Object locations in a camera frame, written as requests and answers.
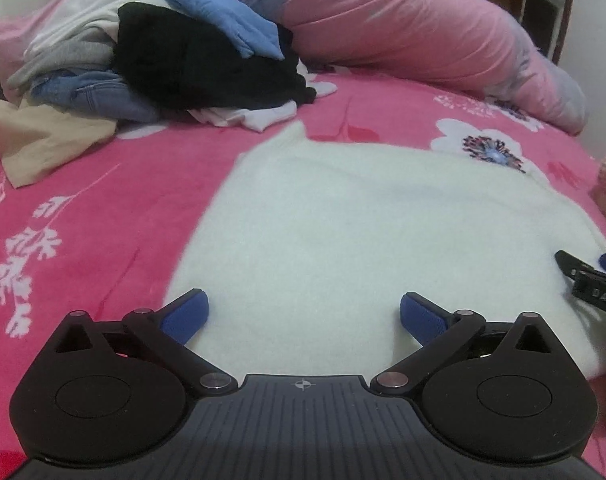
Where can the white fleece garment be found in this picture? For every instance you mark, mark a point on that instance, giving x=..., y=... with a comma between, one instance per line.
x=308, y=247

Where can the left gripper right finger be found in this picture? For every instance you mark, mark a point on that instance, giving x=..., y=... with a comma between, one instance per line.
x=444, y=337

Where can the beige garment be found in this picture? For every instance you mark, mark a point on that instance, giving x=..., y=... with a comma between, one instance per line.
x=35, y=140

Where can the black garment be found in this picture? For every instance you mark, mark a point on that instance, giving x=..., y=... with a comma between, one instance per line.
x=184, y=63

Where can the blue denim jeans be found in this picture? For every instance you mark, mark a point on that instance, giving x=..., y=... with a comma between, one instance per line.
x=101, y=93

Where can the grey garment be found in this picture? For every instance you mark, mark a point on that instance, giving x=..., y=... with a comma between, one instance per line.
x=69, y=55

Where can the blue shirt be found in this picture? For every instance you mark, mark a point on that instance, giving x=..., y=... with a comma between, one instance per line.
x=247, y=31

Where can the pink floral bed blanket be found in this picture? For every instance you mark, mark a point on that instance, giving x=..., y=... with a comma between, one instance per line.
x=105, y=233

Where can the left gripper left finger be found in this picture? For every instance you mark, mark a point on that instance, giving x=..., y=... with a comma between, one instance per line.
x=164, y=333

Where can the white shirt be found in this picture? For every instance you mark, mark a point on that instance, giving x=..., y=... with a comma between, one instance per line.
x=71, y=17

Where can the pink grey rolled duvet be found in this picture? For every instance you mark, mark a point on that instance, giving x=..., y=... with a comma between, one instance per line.
x=470, y=46

